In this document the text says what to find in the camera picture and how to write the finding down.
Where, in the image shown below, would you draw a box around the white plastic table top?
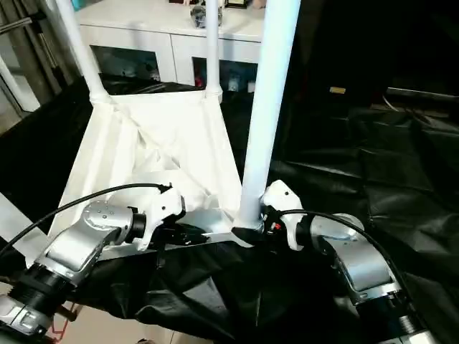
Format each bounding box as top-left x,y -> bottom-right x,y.
43,89 -> 253,260

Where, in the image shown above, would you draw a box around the black plastic mat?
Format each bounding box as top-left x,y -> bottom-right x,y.
0,70 -> 459,344

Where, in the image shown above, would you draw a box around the white cabinet with glass doors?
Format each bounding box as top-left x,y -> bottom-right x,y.
75,0 -> 289,94

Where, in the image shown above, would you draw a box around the black flat device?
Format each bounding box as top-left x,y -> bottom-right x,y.
386,87 -> 459,105

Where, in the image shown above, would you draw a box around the grey bundle on cabinet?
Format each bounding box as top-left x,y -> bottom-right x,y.
189,4 -> 207,28

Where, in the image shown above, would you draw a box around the black tall cabinet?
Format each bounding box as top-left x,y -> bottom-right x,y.
287,0 -> 459,108

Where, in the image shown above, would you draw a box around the grey curtain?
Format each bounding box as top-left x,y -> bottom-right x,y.
14,0 -> 88,87

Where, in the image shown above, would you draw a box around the grey metal pole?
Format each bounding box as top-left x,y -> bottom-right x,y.
0,14 -> 38,37

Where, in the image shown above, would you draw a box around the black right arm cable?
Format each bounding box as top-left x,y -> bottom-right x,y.
280,209 -> 404,296

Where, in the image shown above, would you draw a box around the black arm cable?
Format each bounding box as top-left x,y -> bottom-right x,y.
0,183 -> 173,259
280,209 -> 404,296

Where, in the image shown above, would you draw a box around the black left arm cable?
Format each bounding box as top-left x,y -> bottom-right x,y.
0,183 -> 173,259

